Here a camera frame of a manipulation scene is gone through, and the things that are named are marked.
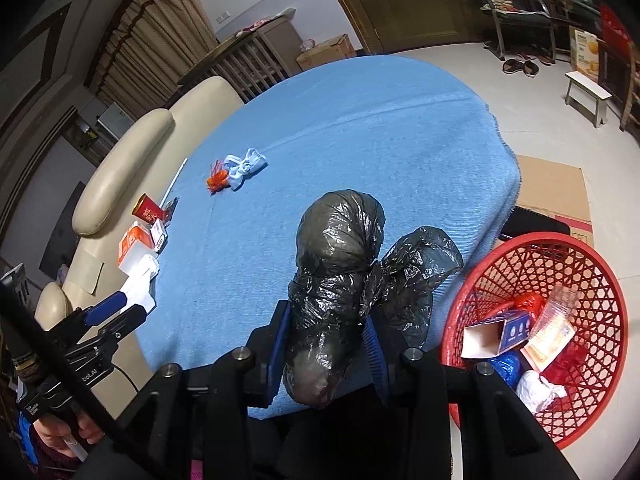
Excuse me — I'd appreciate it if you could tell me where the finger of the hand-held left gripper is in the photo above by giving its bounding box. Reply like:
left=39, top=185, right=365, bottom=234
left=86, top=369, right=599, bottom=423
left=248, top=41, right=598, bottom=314
left=97, top=306, right=149, bottom=349
left=82, top=291, right=129, bottom=326

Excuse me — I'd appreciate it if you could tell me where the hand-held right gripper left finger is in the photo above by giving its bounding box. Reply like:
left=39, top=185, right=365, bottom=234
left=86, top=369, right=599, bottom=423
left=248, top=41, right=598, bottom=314
left=107, top=300, right=292, bottom=480

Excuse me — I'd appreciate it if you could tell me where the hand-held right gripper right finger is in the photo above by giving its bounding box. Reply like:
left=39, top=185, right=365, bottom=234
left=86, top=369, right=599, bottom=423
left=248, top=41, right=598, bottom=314
left=362, top=317, right=581, bottom=480

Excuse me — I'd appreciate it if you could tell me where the black plastic bag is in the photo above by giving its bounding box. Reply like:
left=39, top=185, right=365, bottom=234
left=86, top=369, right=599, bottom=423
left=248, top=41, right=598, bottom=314
left=282, top=189, right=465, bottom=409

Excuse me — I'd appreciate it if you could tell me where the blue toothpaste box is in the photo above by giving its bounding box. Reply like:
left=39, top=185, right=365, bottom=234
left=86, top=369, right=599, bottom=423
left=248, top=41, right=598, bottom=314
left=460, top=310, right=534, bottom=359

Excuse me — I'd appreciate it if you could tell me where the red plastic mesh basket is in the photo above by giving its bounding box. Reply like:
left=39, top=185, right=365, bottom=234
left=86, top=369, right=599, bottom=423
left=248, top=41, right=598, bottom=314
left=440, top=232, right=629, bottom=451

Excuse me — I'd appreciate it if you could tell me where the person's left hand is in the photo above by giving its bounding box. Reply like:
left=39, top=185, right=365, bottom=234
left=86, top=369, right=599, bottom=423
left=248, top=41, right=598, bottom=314
left=32, top=406, right=106, bottom=461

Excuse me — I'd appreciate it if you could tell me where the brown paper sheet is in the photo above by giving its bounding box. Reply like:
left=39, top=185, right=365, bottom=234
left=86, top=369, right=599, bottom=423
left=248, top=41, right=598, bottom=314
left=62, top=249, right=105, bottom=296

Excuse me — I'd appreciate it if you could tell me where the orange and white box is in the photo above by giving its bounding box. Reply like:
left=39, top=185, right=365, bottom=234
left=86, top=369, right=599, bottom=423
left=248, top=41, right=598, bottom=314
left=117, top=225, right=154, bottom=266

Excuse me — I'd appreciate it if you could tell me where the small white and red packet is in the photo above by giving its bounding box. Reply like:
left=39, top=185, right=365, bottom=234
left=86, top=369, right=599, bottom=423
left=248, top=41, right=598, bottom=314
left=149, top=218, right=169, bottom=254

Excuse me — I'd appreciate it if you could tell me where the red can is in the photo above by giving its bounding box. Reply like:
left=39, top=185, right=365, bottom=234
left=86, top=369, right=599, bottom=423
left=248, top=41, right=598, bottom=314
left=131, top=193, right=164, bottom=226

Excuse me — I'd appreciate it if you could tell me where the blue plastic bag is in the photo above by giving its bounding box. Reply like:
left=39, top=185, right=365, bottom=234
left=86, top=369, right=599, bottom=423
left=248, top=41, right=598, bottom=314
left=487, top=350, right=527, bottom=392

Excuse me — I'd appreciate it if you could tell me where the beige sofa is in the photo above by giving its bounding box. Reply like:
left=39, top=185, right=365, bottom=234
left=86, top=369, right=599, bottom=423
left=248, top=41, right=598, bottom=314
left=34, top=76, right=246, bottom=411

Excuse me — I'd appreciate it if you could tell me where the white straw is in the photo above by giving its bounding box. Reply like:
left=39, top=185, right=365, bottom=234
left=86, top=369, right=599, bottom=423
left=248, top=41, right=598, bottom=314
left=158, top=158, right=189, bottom=206

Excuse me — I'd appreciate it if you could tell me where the white crumpled paper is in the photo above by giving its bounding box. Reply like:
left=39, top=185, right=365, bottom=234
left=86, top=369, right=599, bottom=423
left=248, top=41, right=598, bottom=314
left=515, top=370, right=569, bottom=414

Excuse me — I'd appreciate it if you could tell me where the red plastic bag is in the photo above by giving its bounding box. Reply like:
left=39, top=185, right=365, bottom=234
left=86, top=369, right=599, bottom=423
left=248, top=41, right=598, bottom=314
left=514, top=292, right=549, bottom=322

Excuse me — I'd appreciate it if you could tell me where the red crumpled wrapper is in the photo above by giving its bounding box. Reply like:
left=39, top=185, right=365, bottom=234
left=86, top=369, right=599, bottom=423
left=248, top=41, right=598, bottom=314
left=206, top=160, right=231, bottom=195

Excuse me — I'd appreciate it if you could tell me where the clear plastic wrapper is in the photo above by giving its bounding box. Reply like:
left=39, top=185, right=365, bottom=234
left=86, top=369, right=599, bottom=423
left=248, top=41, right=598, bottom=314
left=527, top=285, right=582, bottom=347

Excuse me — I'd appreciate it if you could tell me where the light blue crumpled wrapper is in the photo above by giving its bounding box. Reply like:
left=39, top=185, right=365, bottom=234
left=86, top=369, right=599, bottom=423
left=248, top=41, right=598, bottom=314
left=222, top=148, right=270, bottom=192

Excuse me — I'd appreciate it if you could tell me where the black floor mat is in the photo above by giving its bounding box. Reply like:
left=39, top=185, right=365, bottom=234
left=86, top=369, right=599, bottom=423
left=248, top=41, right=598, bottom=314
left=500, top=207, right=571, bottom=241

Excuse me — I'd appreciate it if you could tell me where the blue tablecloth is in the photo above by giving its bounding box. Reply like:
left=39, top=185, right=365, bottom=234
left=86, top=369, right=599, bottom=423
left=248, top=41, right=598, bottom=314
left=135, top=55, right=523, bottom=421

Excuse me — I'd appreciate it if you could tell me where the brown cardboard sheet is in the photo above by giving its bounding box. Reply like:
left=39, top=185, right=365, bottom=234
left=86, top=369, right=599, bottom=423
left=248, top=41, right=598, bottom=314
left=510, top=154, right=596, bottom=249

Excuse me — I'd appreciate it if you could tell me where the wooden slatted cabinet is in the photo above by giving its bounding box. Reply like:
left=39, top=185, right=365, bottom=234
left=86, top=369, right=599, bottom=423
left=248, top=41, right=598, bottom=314
left=177, top=15, right=304, bottom=106

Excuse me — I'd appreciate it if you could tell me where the beige patterned curtain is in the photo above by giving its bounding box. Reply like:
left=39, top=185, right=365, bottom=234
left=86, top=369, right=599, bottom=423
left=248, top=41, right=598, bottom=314
left=94, top=0, right=217, bottom=112

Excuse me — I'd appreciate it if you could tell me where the plain cardboard box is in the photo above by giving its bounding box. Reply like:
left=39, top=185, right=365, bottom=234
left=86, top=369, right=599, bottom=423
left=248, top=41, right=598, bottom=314
left=296, top=34, right=357, bottom=72

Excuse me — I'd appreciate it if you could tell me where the red patterned cloth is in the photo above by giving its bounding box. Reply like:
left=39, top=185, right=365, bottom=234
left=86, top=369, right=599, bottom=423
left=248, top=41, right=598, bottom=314
left=237, top=17, right=275, bottom=37

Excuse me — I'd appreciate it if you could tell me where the small white stool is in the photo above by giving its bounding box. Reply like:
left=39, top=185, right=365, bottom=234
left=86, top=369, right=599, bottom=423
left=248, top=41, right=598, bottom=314
left=565, top=71, right=612, bottom=129

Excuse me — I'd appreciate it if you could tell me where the wooden door with glass panes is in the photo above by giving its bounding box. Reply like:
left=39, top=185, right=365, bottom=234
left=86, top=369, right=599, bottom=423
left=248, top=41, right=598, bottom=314
left=312, top=0, right=502, bottom=56

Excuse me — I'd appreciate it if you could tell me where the metal rocking chair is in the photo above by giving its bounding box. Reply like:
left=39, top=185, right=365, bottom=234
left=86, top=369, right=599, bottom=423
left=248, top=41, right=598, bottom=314
left=462, top=0, right=572, bottom=64

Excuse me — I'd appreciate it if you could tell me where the cardboard box with orange print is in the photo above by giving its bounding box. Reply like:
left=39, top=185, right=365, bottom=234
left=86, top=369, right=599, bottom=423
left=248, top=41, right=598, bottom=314
left=570, top=26, right=604, bottom=81

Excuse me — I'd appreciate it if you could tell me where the red shopping bag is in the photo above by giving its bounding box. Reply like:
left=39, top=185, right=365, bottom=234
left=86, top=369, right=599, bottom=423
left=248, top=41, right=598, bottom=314
left=599, top=4, right=634, bottom=56

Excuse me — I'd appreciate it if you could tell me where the black cable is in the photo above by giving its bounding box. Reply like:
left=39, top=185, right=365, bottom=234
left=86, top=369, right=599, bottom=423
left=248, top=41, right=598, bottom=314
left=0, top=280, right=168, bottom=480

